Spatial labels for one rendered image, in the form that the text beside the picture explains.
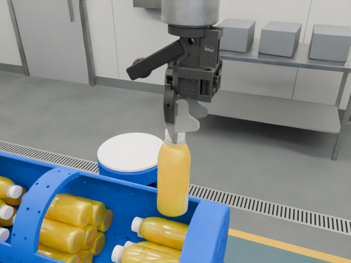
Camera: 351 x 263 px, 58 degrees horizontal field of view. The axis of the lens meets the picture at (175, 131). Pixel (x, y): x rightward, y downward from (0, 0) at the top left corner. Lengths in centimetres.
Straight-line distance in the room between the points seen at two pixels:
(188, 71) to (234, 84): 352
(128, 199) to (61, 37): 404
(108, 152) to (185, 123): 77
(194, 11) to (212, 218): 43
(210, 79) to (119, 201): 59
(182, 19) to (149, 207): 61
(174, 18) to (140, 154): 84
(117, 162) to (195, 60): 77
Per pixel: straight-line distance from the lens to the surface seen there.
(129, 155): 127
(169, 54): 53
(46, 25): 498
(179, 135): 60
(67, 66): 497
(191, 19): 49
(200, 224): 71
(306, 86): 397
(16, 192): 110
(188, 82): 54
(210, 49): 52
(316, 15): 377
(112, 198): 101
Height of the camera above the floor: 174
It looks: 30 degrees down
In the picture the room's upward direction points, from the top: straight up
